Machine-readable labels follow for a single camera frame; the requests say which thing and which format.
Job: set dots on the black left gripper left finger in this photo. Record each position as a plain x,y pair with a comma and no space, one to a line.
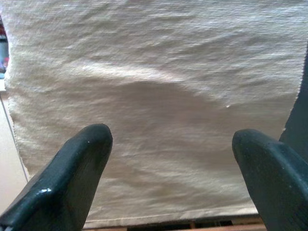
62,173

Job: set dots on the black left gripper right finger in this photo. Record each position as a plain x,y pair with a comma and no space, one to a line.
276,178

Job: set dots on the white woven cloth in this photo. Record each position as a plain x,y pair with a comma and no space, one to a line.
154,72

